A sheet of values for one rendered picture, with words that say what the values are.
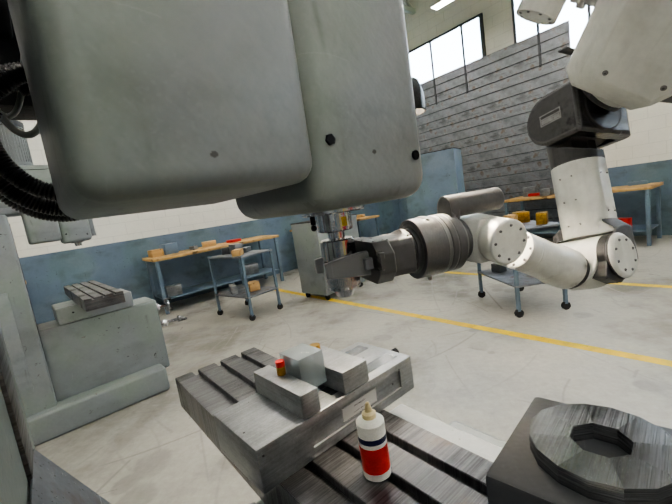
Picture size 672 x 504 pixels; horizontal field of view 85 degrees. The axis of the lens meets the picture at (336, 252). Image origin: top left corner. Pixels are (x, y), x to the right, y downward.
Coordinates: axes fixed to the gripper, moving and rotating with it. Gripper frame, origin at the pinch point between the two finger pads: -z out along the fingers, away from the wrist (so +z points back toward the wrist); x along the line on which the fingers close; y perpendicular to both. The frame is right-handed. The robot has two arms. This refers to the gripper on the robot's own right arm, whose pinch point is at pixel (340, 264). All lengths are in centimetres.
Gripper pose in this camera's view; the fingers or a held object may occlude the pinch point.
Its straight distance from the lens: 50.7
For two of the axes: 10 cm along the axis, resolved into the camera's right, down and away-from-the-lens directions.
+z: 9.4, -1.9, 2.8
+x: 3.0, 0.9, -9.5
